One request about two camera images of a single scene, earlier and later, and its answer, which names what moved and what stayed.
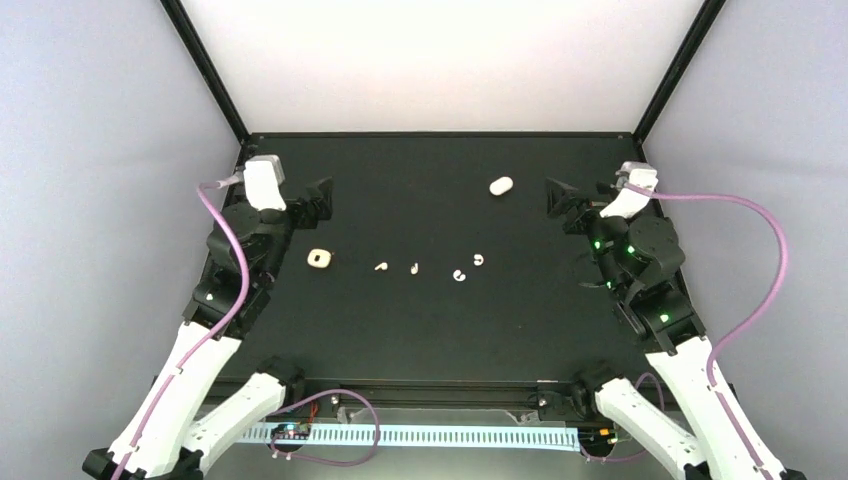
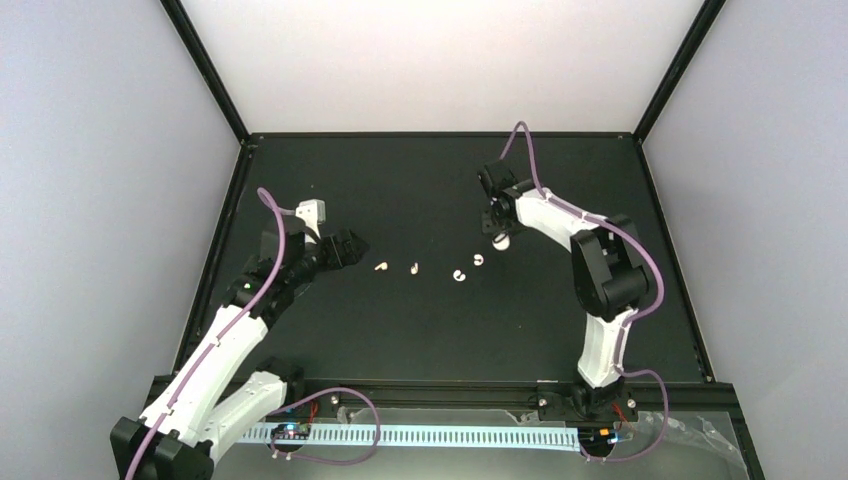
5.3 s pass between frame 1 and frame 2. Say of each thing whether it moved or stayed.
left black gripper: moved
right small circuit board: stayed
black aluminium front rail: stayed
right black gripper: moved
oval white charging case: moved
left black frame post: stayed
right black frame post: stayed
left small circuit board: stayed
